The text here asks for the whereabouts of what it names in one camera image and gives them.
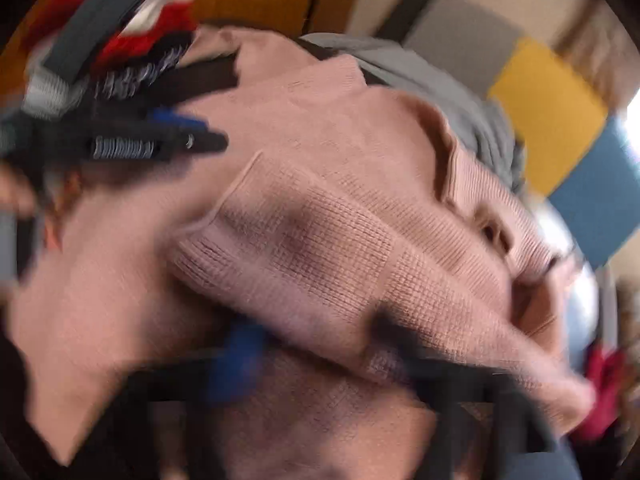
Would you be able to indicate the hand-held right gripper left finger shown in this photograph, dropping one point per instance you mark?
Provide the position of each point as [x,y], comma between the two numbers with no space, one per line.
[240,365]

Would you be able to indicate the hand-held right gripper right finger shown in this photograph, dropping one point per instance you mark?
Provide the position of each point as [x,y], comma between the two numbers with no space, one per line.
[435,375]

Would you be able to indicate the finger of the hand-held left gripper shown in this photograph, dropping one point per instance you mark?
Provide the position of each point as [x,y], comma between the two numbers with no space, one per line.
[200,77]
[200,142]

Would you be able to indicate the pink knitted sweater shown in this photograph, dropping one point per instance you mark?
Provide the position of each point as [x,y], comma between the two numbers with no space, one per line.
[320,220]

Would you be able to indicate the person's left forearm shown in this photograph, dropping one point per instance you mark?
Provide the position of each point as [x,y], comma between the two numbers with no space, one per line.
[160,20]

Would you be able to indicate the red garment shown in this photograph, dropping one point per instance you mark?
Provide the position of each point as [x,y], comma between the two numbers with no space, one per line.
[602,395]

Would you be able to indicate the grey garment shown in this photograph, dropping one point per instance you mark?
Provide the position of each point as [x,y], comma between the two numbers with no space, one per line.
[450,100]

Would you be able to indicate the grey yellow blue sofa chair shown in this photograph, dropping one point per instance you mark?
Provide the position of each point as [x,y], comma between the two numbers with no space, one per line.
[545,110]

